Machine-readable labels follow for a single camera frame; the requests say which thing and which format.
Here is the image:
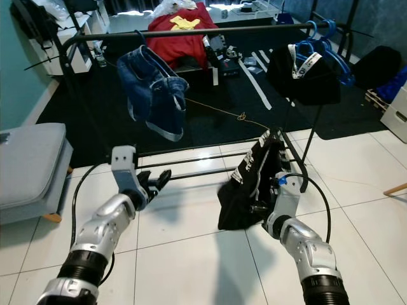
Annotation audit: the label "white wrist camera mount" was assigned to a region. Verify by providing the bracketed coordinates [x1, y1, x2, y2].
[111, 146, 139, 191]
[270, 175, 301, 220]

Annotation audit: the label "white shelf unit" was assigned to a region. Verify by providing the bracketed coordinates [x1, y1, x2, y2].
[41, 0, 109, 74]

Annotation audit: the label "thin yellow cord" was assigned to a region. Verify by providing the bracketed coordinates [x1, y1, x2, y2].
[188, 98, 271, 131]

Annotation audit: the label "red cloth with yellow star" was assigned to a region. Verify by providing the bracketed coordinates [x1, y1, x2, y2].
[146, 5, 220, 71]

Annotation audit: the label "blue plastic hanger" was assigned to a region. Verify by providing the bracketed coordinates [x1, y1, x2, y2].
[137, 30, 150, 50]
[293, 22, 331, 67]
[321, 20, 354, 86]
[305, 20, 344, 77]

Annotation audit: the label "black flat box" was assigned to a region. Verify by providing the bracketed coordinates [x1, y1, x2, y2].
[219, 60, 242, 77]

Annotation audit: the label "black floor mat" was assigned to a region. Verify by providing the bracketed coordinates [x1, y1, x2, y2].
[35, 19, 407, 159]

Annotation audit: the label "blue crumpled cloth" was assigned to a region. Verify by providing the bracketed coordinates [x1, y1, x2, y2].
[378, 64, 407, 99]

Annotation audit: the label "black mechanical device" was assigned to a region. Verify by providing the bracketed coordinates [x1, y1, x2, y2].
[205, 35, 230, 63]

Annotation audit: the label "white plastic bag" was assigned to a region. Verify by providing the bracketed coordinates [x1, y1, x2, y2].
[156, 0, 198, 15]

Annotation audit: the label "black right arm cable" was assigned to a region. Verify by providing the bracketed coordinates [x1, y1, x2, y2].
[283, 173, 331, 243]

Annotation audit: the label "wooden pallet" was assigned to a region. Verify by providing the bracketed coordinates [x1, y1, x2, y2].
[366, 89, 392, 112]

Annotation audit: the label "white drawer unit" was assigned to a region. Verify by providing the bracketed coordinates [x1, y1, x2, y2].
[380, 86, 407, 144]

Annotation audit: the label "black shirt with white label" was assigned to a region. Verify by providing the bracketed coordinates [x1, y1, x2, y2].
[266, 43, 343, 105]

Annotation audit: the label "black metal clothes rack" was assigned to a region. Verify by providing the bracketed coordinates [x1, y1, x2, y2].
[60, 0, 382, 188]

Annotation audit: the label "blue denim shorts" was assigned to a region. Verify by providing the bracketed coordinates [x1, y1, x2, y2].
[118, 46, 188, 142]

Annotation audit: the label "grey cushioned bench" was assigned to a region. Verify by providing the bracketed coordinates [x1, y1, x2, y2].
[0, 124, 74, 223]

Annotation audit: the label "blue floor mop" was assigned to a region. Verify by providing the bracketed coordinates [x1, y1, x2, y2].
[277, 0, 296, 25]

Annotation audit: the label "black printed t-shirt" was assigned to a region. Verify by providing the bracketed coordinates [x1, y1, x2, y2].
[217, 128, 290, 231]

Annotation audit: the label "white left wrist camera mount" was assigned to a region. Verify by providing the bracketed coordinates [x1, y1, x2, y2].
[111, 146, 139, 191]

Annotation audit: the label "black backpack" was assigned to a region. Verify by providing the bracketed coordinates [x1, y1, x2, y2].
[10, 0, 61, 39]

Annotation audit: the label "black duffel bag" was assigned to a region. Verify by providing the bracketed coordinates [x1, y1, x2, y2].
[353, 46, 401, 90]

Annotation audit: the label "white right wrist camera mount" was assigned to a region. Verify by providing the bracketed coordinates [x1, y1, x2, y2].
[270, 175, 301, 220]

